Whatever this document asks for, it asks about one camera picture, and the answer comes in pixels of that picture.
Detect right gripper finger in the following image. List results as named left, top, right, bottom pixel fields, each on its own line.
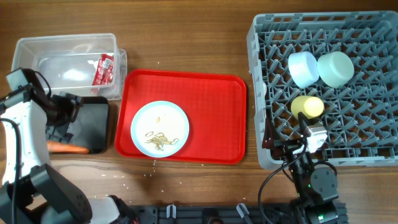
left=298, top=112, right=309, bottom=138
left=262, top=118, right=278, bottom=149

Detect yellow plastic cup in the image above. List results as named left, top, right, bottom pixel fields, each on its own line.
left=290, top=96, right=325, bottom=119

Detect orange carrot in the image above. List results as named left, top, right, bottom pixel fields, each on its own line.
left=47, top=141, right=90, bottom=154

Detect red snack wrapper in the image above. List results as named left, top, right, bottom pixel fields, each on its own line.
left=91, top=54, right=114, bottom=95

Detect light blue bowl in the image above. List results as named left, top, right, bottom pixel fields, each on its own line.
left=288, top=52, right=319, bottom=88

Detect mint green bowl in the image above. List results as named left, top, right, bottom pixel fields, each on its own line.
left=317, top=51, right=354, bottom=88

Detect light blue plate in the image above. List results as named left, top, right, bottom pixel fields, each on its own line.
left=130, top=101, right=190, bottom=158

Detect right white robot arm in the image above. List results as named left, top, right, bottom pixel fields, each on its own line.
left=257, top=112, right=340, bottom=223

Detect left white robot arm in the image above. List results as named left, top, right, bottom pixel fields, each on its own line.
left=1, top=68, right=139, bottom=223

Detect grey dishwasher rack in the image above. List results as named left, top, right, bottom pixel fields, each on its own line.
left=246, top=11, right=397, bottom=170

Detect black plastic tray bin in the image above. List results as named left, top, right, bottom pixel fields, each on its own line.
left=64, top=96, right=110, bottom=154

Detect clear plastic bin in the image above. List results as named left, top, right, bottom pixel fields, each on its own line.
left=12, top=33, right=127, bottom=100

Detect red serving tray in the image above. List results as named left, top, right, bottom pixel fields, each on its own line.
left=114, top=69, right=247, bottom=164

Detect food scraps on plate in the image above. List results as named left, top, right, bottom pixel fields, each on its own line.
left=144, top=116, right=182, bottom=151

